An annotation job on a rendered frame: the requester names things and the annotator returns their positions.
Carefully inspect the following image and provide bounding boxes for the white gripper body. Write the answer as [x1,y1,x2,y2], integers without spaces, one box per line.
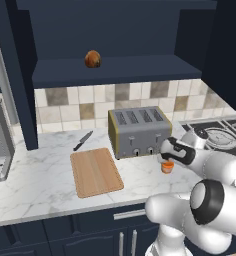
[159,136,175,163]

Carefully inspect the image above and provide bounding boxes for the orange jam jar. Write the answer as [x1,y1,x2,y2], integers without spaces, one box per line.
[161,160,175,175]

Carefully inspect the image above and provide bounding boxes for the wooden cutting board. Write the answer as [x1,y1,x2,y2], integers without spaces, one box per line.
[69,147,125,200]

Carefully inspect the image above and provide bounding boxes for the round brown bread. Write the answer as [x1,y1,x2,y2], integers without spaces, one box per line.
[84,49,102,69]

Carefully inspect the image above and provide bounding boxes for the dark blue cabinet door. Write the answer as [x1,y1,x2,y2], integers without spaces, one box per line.
[201,0,236,120]
[4,0,40,151]

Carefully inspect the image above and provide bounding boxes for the grey four-slot toaster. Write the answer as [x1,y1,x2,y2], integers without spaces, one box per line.
[107,106,174,161]

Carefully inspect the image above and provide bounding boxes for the black gas hob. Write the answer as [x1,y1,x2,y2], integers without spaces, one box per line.
[181,116,236,158]

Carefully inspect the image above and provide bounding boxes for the black kitchen knife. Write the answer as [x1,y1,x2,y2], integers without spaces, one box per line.
[72,130,94,152]

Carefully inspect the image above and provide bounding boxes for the dark blue drawer front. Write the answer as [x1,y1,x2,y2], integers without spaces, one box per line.
[0,214,76,249]
[73,203,149,236]

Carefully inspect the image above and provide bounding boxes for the dark blue cupboard door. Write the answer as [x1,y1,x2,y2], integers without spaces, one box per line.
[127,222,162,256]
[47,227,130,256]

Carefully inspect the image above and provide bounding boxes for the grey metal panel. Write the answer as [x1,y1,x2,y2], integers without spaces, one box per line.
[0,21,20,127]

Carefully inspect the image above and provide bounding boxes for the silver drawer handle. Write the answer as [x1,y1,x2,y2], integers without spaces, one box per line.
[113,208,147,221]

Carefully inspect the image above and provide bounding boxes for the silver cupboard door handle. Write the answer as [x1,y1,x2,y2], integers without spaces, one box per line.
[130,229,138,256]
[118,231,125,256]

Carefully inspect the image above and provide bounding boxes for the dark blue wall cabinet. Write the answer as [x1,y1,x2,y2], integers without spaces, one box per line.
[15,0,218,90]

